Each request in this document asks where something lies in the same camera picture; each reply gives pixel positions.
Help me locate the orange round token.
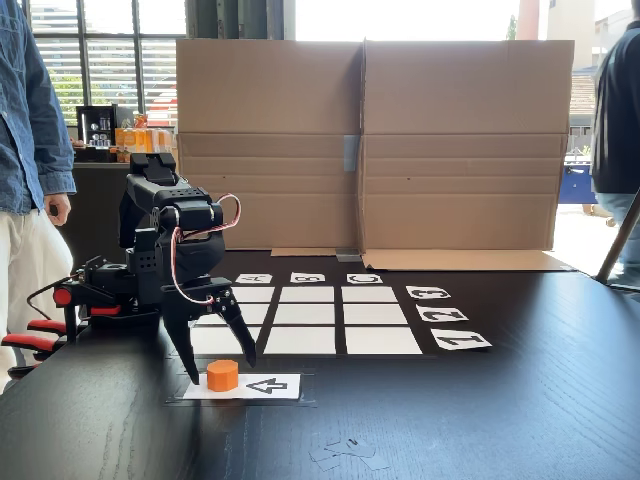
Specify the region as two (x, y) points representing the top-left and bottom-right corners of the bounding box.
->
(206, 359), (240, 393)

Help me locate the white nine-square grid sheet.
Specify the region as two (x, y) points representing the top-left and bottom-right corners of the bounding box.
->
(172, 284), (426, 357)

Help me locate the person's hand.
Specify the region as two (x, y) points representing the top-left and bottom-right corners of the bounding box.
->
(43, 192), (73, 228)

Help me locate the white arrow paper sheet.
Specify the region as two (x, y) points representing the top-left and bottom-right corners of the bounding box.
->
(182, 372), (302, 401)

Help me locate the dark counter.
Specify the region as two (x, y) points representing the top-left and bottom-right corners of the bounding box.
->
(59, 158), (177, 281)

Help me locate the red black table clamp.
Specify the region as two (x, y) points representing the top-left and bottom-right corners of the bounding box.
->
(0, 283), (124, 381)

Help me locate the paper label number 3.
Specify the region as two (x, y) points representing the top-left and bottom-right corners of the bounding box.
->
(405, 285), (452, 302)

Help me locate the paper label number 2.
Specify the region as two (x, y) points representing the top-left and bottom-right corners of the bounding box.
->
(415, 305), (470, 324)

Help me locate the paper label number 1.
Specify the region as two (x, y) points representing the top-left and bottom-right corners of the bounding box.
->
(429, 328), (493, 353)

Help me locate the person in blue jacket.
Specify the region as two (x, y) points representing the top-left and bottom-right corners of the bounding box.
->
(0, 0), (79, 397)

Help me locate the brown cardboard box screen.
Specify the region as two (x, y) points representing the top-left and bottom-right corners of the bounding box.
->
(172, 37), (577, 274)

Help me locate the blue foosball table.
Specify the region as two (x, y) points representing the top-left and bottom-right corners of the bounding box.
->
(557, 153), (599, 206)

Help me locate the grey slanted metal leg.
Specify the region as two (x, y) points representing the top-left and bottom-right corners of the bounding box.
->
(594, 187), (640, 294)

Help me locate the person in dark top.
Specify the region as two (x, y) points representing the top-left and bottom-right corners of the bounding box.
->
(589, 19), (640, 290)

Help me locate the red white servo wire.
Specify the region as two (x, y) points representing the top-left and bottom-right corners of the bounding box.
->
(168, 193), (243, 308)

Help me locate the black power cable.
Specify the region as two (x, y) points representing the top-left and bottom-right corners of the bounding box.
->
(26, 276), (81, 321)

